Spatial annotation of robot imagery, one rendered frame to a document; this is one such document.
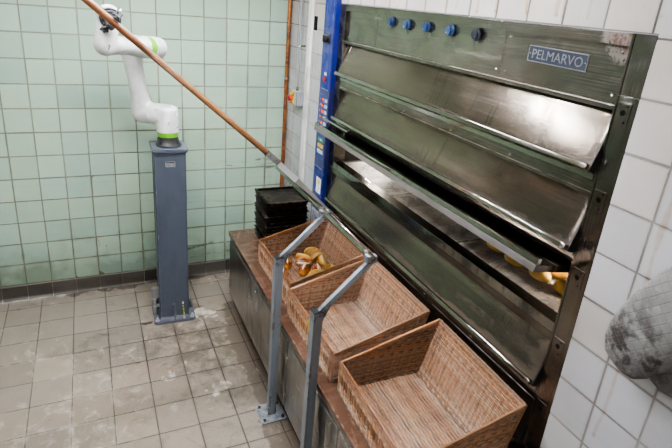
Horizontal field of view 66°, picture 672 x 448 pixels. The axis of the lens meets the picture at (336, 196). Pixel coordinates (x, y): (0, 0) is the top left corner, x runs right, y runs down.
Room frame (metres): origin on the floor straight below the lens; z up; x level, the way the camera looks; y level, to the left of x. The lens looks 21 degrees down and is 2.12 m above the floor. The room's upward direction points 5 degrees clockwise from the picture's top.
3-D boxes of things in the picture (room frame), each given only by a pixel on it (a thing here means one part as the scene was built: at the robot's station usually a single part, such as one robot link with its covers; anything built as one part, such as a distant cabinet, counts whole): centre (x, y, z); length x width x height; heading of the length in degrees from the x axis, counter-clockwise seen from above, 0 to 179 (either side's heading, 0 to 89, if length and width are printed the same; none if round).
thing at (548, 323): (2.31, -0.39, 1.16); 1.80 x 0.06 x 0.04; 26
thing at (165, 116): (3.08, 1.07, 1.36); 0.16 x 0.13 x 0.19; 77
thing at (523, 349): (2.30, -0.37, 1.02); 1.79 x 0.11 x 0.19; 26
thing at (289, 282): (2.70, 0.11, 0.72); 0.56 x 0.49 x 0.28; 26
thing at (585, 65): (2.31, -0.39, 1.99); 1.80 x 0.08 x 0.21; 26
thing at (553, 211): (2.30, -0.37, 1.54); 1.79 x 0.11 x 0.19; 26
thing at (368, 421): (1.62, -0.40, 0.72); 0.56 x 0.49 x 0.28; 25
